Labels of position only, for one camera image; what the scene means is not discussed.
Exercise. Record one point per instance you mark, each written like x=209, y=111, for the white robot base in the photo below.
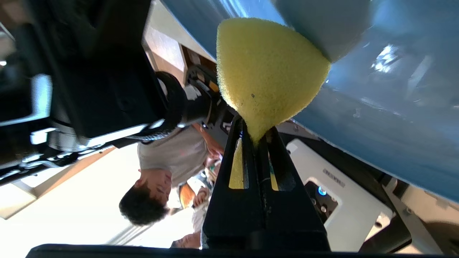
x=351, y=211

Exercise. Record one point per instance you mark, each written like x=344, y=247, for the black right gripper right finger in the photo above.
x=292, y=215

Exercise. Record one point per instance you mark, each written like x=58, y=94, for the yellow green sponge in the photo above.
x=269, y=68

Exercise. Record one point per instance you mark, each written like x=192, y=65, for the blue round plate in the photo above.
x=394, y=118

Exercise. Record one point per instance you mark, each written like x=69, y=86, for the person in grey shirt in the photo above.
x=172, y=154

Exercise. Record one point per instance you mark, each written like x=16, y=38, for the grey robot torso cover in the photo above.
x=423, y=215

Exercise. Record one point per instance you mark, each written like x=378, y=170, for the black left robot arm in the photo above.
x=100, y=71

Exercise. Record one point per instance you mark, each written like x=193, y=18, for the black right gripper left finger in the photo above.
x=233, y=215

